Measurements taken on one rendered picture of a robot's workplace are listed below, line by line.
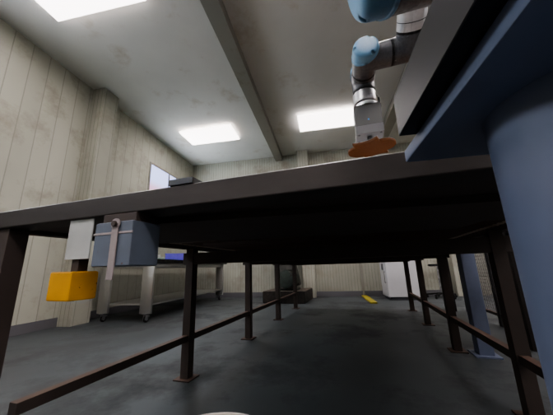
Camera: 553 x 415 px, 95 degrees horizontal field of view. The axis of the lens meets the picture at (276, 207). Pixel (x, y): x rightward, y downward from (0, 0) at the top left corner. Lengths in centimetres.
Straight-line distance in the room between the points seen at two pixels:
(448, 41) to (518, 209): 17
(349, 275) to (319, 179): 609
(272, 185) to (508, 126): 41
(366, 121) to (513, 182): 62
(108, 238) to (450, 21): 81
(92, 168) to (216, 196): 440
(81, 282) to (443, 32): 94
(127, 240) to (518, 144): 77
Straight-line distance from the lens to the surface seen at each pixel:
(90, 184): 491
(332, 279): 659
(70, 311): 474
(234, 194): 62
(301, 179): 57
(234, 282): 701
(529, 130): 34
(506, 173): 35
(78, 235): 98
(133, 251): 78
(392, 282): 590
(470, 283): 262
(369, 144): 86
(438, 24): 32
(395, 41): 94
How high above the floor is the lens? 69
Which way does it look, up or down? 14 degrees up
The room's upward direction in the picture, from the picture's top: 2 degrees counter-clockwise
